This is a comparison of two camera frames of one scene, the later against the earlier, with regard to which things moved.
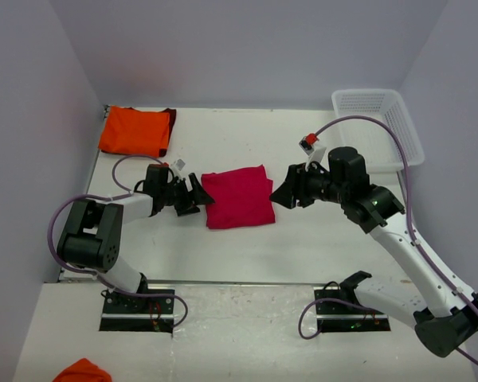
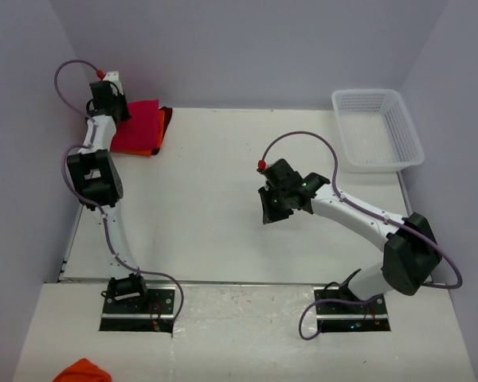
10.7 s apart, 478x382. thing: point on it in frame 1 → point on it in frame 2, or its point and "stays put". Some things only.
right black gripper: (295, 186) → (270, 215)
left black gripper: (190, 200) → (120, 98)
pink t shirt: (241, 198) → (142, 130)
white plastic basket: (382, 151) stays put
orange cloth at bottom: (84, 371) stays put
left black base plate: (127, 313) stays put
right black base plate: (335, 316) stays put
